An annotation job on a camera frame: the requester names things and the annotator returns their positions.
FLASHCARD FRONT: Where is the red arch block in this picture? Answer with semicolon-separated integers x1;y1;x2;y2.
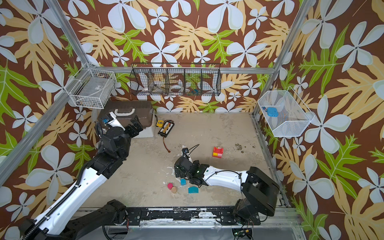
213;147;224;154

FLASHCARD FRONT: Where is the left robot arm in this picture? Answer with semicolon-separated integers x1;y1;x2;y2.
19;112;144;240

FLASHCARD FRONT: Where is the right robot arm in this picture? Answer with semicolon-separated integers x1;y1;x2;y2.
174;155;280;226

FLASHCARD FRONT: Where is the teal arch block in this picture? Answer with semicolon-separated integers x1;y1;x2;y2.
188;187;199;194

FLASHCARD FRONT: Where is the white box brown lid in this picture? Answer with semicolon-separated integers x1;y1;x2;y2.
98;101;156;138

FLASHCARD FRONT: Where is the small yellow connector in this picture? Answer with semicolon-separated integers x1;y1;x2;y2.
156;120;164;128

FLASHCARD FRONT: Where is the black charger board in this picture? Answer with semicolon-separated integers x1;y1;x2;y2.
158;120;175;138

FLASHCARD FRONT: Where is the blue object in basket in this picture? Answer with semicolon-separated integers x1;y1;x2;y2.
267;107;279;118

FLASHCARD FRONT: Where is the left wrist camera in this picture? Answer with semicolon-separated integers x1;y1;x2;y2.
101;112;125;130

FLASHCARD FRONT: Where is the white wire basket left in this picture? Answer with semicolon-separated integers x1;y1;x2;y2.
67;68;117;109

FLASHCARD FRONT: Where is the white wire basket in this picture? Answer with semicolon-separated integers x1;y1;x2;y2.
67;68;117;109
258;88;315;138

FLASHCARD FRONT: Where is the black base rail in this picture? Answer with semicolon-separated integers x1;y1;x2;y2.
112;206;261;227

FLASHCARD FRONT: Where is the black wire basket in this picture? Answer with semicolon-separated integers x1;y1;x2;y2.
129;63;222;97

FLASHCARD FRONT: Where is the white wire basket right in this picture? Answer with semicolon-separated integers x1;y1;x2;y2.
258;88;315;138

